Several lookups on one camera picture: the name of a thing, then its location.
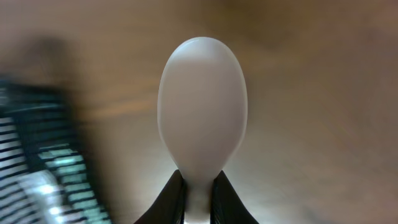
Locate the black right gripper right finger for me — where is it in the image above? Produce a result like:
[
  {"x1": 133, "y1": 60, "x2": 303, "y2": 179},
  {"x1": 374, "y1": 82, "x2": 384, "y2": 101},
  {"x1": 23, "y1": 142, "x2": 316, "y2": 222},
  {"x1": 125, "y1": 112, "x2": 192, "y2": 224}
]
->
[{"x1": 210, "y1": 170, "x2": 259, "y2": 224}]

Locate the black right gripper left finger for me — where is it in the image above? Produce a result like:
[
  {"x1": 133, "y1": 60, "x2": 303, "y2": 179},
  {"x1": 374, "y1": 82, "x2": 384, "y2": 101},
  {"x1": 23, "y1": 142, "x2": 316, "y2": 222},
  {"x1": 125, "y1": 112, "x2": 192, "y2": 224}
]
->
[{"x1": 134, "y1": 170, "x2": 187, "y2": 224}]

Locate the white plastic spoon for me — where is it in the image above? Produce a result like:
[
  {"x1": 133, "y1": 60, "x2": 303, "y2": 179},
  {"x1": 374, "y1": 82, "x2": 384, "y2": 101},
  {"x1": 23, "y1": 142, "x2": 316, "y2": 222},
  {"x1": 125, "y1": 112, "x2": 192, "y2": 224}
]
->
[{"x1": 157, "y1": 37, "x2": 248, "y2": 223}]

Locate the dark green plastic basket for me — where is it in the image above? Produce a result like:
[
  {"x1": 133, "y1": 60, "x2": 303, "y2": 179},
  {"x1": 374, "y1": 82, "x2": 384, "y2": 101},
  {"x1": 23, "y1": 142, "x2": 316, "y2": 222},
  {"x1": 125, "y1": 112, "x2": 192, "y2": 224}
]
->
[{"x1": 1, "y1": 80, "x2": 112, "y2": 223}]

